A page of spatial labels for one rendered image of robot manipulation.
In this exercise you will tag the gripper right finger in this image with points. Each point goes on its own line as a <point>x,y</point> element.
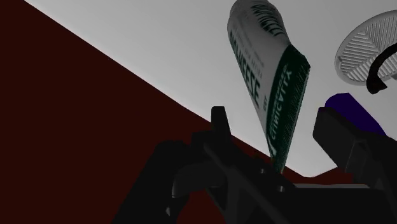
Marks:
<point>350,145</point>

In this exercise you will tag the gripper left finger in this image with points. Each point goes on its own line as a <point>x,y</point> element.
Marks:
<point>186,161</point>

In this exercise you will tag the dark blue rounded object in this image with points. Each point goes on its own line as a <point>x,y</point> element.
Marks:
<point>350,108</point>

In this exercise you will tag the black curved piece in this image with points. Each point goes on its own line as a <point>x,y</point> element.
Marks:
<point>373,81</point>

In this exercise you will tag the white round slotted disc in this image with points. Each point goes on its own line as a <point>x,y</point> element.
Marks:
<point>356,52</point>

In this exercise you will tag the white and green tube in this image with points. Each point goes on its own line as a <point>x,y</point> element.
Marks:
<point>266,71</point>

